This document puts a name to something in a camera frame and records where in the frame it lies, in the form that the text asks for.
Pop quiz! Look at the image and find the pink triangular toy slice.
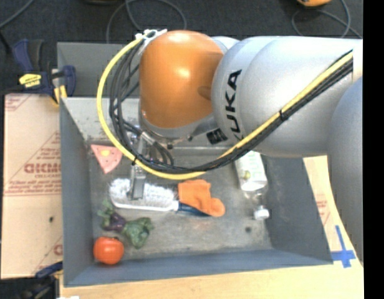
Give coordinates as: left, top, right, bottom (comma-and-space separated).
90, 144, 124, 175

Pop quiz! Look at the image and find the purple and green toy vegetable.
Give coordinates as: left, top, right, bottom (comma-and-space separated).
97, 199, 128, 233

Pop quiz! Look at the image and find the orange cloth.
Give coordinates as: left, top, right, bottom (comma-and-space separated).
177, 179, 227, 219

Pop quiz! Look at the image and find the grey metal bin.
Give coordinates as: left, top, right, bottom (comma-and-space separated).
56, 41, 334, 288

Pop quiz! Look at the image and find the orange-red toy tomato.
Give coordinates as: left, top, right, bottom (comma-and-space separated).
92, 235, 126, 266

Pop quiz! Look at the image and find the clear plastic bottle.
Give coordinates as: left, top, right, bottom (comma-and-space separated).
234, 150, 271, 221

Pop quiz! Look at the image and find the brown cardboard board red print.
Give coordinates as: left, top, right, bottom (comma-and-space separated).
0, 92, 339, 280

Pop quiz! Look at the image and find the white brush blue handle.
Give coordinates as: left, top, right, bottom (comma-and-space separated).
108, 178, 211, 217

